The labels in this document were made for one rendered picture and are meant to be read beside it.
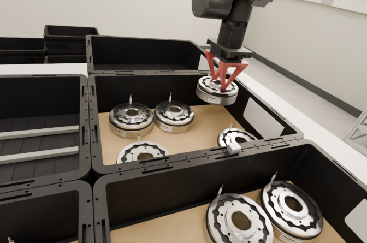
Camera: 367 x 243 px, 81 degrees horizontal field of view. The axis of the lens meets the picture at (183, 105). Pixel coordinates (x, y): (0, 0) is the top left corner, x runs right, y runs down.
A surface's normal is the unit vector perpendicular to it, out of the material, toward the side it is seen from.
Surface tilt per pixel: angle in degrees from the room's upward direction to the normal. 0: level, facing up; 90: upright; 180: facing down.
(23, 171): 0
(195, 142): 0
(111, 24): 90
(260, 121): 90
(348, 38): 90
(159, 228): 0
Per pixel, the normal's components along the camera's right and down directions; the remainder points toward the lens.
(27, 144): 0.16, -0.83
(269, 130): -0.92, 0.07
